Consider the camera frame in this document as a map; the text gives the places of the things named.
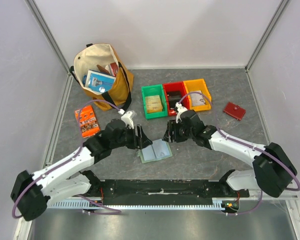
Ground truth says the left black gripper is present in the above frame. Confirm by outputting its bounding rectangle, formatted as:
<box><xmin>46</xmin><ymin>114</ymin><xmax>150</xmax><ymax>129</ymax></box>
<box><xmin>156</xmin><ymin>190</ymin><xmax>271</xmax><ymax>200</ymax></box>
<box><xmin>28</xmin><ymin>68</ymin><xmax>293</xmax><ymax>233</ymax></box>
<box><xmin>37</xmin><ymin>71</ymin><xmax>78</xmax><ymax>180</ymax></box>
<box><xmin>111</xmin><ymin>124</ymin><xmax>152</xmax><ymax>149</ymax></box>

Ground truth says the green card holder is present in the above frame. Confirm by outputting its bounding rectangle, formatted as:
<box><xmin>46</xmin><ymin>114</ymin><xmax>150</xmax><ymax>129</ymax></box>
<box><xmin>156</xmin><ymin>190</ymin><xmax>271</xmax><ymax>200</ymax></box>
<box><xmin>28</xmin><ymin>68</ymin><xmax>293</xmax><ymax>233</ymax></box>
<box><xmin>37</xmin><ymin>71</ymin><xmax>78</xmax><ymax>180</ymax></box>
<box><xmin>137</xmin><ymin>139</ymin><xmax>173</xmax><ymax>164</ymax></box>

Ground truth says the white photo id card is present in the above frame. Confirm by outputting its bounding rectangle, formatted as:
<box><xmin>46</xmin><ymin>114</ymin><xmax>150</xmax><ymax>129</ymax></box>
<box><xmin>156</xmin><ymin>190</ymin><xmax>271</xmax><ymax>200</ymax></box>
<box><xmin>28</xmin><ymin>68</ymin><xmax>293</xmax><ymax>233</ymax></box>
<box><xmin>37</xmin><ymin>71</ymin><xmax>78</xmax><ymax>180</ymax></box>
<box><xmin>158</xmin><ymin>150</ymin><xmax>170</xmax><ymax>158</ymax></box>

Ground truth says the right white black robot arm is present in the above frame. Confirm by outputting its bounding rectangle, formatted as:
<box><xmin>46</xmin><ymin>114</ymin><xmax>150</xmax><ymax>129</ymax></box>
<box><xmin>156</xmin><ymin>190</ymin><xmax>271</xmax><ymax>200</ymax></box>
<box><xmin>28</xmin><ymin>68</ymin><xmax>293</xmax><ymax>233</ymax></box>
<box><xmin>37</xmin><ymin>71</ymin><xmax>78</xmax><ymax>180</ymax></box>
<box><xmin>163</xmin><ymin>110</ymin><xmax>298</xmax><ymax>198</ymax></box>

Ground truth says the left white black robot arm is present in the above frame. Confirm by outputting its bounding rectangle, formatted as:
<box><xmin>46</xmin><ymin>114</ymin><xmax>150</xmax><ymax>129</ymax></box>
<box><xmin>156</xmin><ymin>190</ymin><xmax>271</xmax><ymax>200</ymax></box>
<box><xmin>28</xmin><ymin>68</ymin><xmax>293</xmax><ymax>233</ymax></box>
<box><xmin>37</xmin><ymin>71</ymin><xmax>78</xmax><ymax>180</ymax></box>
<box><xmin>10</xmin><ymin>119</ymin><xmax>153</xmax><ymax>221</ymax></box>

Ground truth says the yellow cards stack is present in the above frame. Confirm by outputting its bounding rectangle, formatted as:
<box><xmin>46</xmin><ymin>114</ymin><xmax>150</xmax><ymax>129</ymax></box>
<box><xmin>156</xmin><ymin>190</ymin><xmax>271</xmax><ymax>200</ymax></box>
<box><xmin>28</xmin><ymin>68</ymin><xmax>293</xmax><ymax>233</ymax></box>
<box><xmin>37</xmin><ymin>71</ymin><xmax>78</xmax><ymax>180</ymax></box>
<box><xmin>145</xmin><ymin>95</ymin><xmax>163</xmax><ymax>114</ymax></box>

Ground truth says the black cards stack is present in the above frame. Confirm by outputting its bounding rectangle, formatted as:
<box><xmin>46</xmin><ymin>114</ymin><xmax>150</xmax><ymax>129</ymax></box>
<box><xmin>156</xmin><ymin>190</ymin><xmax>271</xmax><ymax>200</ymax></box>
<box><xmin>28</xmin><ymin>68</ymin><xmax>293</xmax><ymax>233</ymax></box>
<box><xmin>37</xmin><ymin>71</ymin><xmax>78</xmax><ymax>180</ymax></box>
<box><xmin>166</xmin><ymin>91</ymin><xmax>183</xmax><ymax>110</ymax></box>

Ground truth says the white cards stack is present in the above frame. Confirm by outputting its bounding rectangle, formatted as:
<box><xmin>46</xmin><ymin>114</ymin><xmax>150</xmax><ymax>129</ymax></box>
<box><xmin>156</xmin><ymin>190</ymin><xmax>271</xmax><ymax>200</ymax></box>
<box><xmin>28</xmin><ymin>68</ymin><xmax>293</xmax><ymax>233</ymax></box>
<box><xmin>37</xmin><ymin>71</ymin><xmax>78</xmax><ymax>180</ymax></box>
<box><xmin>189</xmin><ymin>90</ymin><xmax>206</xmax><ymax>107</ymax></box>

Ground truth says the red card holder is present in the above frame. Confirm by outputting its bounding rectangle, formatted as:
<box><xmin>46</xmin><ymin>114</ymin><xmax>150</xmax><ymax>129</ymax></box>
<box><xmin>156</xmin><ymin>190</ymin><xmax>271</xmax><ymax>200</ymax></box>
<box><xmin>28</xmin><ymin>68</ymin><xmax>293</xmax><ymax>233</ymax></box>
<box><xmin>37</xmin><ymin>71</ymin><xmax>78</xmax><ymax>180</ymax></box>
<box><xmin>223</xmin><ymin>102</ymin><xmax>246</xmax><ymax>121</ymax></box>

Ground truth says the green plastic bin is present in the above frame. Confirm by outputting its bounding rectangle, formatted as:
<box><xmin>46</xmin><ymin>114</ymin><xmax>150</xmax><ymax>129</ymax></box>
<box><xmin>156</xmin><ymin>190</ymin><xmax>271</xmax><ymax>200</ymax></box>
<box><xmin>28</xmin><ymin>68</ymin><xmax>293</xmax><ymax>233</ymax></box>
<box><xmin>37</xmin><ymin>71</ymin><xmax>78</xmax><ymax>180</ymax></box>
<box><xmin>141</xmin><ymin>84</ymin><xmax>168</xmax><ymax>120</ymax></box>

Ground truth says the red plastic bin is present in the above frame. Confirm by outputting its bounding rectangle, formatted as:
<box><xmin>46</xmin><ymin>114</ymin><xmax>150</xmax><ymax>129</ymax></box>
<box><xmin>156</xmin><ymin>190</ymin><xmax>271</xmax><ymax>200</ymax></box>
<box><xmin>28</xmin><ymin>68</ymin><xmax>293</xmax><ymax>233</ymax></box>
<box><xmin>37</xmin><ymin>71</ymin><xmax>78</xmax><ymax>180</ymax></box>
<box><xmin>162</xmin><ymin>81</ymin><xmax>187</xmax><ymax>117</ymax></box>

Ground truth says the orange screw box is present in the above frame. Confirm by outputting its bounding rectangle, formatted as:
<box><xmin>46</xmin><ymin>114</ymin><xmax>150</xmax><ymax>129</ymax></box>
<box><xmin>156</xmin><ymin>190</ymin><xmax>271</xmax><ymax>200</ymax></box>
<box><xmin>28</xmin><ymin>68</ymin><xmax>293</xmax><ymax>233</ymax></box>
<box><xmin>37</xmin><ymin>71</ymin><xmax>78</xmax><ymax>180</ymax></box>
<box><xmin>74</xmin><ymin>105</ymin><xmax>101</xmax><ymax>138</ymax></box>

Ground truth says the yellow plastic bin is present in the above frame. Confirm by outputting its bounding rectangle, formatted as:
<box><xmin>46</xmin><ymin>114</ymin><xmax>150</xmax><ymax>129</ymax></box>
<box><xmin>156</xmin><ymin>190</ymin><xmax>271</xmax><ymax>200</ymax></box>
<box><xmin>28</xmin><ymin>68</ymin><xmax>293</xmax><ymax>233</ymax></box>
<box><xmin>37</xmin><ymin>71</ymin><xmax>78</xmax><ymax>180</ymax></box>
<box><xmin>183</xmin><ymin>78</ymin><xmax>212</xmax><ymax>112</ymax></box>

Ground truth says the blue white book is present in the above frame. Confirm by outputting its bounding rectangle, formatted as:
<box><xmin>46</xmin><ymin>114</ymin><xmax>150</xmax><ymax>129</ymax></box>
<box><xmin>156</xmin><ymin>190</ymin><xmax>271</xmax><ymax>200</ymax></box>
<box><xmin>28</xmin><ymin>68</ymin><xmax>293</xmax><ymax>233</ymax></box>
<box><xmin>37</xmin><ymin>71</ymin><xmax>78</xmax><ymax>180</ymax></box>
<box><xmin>82</xmin><ymin>69</ymin><xmax>116</xmax><ymax>95</ymax></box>

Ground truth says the red white box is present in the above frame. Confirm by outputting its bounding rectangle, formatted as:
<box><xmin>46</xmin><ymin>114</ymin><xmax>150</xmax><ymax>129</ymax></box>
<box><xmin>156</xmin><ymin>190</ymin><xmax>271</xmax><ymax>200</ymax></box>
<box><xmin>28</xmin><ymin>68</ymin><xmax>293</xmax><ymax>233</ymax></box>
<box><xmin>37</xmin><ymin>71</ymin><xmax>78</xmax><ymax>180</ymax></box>
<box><xmin>105</xmin><ymin>62</ymin><xmax>119</xmax><ymax>77</ymax></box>

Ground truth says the mustard canvas tote bag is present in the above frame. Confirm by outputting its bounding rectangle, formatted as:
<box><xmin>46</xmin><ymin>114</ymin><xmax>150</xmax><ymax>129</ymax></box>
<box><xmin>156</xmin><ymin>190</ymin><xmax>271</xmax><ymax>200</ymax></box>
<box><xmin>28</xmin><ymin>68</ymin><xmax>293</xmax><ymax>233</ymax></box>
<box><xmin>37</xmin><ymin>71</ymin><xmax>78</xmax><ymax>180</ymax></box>
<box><xmin>69</xmin><ymin>43</ymin><xmax>134</xmax><ymax>111</ymax></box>

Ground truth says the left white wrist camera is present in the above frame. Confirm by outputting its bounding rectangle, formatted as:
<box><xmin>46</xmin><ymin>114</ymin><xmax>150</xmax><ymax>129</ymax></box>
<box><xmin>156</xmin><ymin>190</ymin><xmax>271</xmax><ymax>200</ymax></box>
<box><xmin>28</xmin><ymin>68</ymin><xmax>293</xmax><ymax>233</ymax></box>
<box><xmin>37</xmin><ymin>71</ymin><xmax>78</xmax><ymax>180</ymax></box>
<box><xmin>118</xmin><ymin>108</ymin><xmax>136</xmax><ymax>129</ymax></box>

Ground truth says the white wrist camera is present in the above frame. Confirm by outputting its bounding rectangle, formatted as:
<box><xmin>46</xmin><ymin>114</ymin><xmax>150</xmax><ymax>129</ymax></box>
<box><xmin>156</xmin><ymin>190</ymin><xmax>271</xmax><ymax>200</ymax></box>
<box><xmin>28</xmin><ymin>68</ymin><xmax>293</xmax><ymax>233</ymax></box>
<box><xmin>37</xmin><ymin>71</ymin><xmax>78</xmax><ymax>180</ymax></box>
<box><xmin>118</xmin><ymin>108</ymin><xmax>136</xmax><ymax>129</ymax></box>
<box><xmin>175</xmin><ymin>102</ymin><xmax>188</xmax><ymax>124</ymax></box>

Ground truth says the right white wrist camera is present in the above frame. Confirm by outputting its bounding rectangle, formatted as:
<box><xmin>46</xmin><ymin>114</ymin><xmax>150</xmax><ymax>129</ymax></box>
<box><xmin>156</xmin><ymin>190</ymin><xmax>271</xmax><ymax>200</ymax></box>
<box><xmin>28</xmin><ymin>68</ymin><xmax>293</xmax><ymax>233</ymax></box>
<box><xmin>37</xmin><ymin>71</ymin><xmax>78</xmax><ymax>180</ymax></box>
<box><xmin>175</xmin><ymin>102</ymin><xmax>188</xmax><ymax>124</ymax></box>

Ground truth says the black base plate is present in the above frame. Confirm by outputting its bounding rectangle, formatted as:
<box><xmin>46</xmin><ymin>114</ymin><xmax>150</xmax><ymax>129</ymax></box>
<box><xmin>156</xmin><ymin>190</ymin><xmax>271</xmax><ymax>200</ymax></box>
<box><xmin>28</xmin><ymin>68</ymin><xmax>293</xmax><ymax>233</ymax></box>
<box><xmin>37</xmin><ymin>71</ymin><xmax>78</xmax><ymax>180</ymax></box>
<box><xmin>82</xmin><ymin>179</ymin><xmax>250</xmax><ymax>207</ymax></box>

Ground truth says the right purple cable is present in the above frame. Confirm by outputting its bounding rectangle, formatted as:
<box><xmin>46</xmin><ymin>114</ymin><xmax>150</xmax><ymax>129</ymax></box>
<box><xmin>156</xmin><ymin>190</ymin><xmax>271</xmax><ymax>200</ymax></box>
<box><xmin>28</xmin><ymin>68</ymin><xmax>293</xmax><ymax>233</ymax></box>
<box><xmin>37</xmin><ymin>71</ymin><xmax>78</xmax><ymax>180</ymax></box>
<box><xmin>177</xmin><ymin>91</ymin><xmax>300</xmax><ymax>217</ymax></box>

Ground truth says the grey cable duct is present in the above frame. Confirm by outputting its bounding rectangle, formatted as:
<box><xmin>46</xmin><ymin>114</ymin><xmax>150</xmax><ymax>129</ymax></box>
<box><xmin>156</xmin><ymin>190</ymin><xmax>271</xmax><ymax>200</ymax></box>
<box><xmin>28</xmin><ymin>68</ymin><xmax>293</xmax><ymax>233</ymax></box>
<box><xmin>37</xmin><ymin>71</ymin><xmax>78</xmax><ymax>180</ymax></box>
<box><xmin>47</xmin><ymin>198</ymin><xmax>226</xmax><ymax>211</ymax></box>

